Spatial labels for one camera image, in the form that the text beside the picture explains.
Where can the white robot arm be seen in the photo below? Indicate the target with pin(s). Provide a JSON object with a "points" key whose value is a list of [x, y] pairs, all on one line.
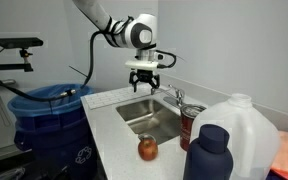
{"points": [[94, 13]]}

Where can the white plastic gallon jug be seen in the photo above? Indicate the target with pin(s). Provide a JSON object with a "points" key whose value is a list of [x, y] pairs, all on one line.
{"points": [[250, 133]]}

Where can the blue recycling bin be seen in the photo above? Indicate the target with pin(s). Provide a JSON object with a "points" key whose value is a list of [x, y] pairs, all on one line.
{"points": [[50, 133]]}

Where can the black camera on stand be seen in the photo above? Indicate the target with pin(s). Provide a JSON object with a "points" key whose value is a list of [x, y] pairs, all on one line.
{"points": [[19, 42]]}

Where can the red apple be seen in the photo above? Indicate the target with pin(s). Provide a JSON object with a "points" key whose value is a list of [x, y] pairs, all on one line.
{"points": [[148, 148]]}

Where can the chrome sink faucet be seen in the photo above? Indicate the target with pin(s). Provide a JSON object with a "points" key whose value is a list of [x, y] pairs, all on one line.
{"points": [[179, 95]]}

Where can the dark red tumbler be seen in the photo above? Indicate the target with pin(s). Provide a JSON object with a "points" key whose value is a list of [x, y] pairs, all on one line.
{"points": [[188, 130]]}

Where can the navy blue water bottle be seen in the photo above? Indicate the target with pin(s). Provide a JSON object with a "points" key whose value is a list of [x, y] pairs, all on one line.
{"points": [[210, 156]]}

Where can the black gripper, white mount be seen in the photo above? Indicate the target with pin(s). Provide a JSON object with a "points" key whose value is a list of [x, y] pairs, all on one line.
{"points": [[144, 68]]}

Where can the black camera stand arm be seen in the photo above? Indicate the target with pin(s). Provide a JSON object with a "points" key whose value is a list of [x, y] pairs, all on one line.
{"points": [[7, 66]]}

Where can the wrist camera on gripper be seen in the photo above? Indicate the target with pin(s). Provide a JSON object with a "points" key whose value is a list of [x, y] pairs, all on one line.
{"points": [[160, 56]]}

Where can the stainless steel sink basin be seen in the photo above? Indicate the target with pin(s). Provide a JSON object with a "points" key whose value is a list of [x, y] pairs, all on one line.
{"points": [[147, 116]]}

